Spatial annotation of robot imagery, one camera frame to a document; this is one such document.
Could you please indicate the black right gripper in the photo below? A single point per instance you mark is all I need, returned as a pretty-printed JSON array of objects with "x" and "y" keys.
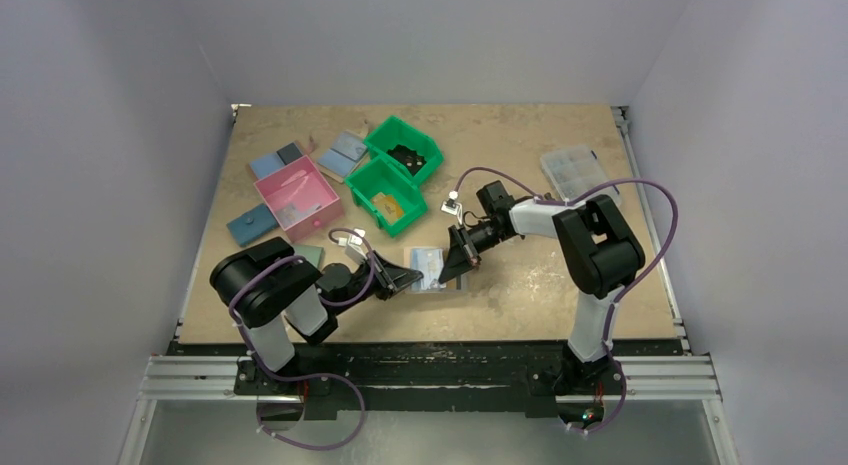
[{"x": 464, "y": 244}]

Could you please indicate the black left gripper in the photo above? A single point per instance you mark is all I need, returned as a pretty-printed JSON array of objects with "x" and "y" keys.
[{"x": 394, "y": 276}]

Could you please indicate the beige leather card holder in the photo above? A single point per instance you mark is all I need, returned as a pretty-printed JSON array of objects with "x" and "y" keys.
[{"x": 429, "y": 261}]

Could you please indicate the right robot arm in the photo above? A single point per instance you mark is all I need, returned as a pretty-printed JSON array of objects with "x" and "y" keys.
[{"x": 602, "y": 256}]

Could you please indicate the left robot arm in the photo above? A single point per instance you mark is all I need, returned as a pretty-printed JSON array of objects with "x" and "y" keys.
[{"x": 269, "y": 287}]

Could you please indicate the yellow card in bin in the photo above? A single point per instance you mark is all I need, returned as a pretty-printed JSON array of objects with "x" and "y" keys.
[{"x": 388, "y": 207}]

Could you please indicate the green closed card holder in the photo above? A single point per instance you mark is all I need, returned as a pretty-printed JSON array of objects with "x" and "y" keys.
[{"x": 311, "y": 253}]

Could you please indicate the green bin with yellow card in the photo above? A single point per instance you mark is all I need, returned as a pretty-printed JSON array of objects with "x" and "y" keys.
[{"x": 378, "y": 175}]

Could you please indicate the light blue open card holder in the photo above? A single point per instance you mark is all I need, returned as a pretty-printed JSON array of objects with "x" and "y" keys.
[{"x": 343, "y": 157}]

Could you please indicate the dark blue closed card holder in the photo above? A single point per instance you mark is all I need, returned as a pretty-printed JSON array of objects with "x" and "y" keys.
[{"x": 252, "y": 225}]

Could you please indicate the blue grey open card holder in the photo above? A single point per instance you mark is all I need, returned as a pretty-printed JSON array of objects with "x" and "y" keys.
[{"x": 272, "y": 162}]

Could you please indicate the black parts in bin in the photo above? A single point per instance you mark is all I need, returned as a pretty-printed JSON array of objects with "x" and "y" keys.
[{"x": 408, "y": 158}]

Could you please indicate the green bin with black parts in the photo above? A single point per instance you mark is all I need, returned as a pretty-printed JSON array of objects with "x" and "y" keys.
[{"x": 395, "y": 131}]

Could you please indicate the pink box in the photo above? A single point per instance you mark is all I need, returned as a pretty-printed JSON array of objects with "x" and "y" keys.
[{"x": 300, "y": 199}]

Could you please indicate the clear plastic screw organizer box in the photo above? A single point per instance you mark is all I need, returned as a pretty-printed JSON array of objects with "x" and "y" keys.
[{"x": 573, "y": 170}]

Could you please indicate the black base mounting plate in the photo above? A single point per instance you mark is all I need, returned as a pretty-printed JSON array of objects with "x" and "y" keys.
[{"x": 482, "y": 376}]

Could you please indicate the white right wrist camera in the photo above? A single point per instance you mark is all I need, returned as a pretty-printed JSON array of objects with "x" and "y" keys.
[{"x": 451, "y": 205}]

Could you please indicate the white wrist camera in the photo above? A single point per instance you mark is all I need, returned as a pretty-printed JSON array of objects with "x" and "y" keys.
[
  {"x": 451, "y": 205},
  {"x": 355, "y": 247}
]

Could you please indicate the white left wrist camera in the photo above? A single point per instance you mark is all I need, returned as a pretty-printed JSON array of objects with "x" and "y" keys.
[{"x": 355, "y": 247}]

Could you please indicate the aluminium front frame rail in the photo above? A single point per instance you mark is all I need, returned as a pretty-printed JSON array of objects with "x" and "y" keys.
[{"x": 649, "y": 378}]

